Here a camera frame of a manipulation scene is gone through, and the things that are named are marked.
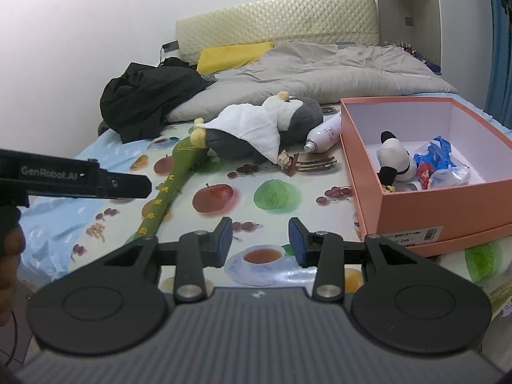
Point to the white wardrobe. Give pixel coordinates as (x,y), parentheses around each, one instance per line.
(464,20)

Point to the blue curtain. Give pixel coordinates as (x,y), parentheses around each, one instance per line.
(500,68)

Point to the person's left hand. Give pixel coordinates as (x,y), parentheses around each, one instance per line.
(8,280)

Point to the green long plush toy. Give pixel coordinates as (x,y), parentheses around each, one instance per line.
(168,196)

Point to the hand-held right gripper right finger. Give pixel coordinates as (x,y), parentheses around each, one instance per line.
(295,240)

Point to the white plastic bag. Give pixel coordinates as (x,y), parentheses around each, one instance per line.
(450,176)

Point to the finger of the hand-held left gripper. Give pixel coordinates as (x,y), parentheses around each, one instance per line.
(128,186)

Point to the cream quilted headboard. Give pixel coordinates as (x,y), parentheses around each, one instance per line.
(280,18)

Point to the grey penguin plush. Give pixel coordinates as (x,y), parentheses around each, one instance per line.
(304,118)

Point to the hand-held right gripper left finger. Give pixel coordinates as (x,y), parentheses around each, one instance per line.
(227,236)

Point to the black wall charger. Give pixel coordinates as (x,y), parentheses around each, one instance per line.
(170,46)

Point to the white spray bottle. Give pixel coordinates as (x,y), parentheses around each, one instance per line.
(324,134)

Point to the fruit printed bedsheet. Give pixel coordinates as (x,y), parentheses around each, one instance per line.
(120,212)

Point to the group of small bottles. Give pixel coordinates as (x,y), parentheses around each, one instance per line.
(408,48)

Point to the white towel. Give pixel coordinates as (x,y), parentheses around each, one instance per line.
(248,128)

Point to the panda plush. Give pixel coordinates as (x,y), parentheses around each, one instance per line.
(394,156)

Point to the grey duvet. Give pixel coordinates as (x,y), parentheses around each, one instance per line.
(340,74)

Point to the small brown doll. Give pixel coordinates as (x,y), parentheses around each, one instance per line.
(286,162)

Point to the yellow pillow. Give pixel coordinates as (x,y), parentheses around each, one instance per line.
(232,56)

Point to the black clothing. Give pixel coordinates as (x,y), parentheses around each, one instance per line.
(148,100)

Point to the pink cardboard box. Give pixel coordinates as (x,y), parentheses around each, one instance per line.
(440,212)

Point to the blue red plastic packet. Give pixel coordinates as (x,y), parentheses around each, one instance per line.
(434,156)

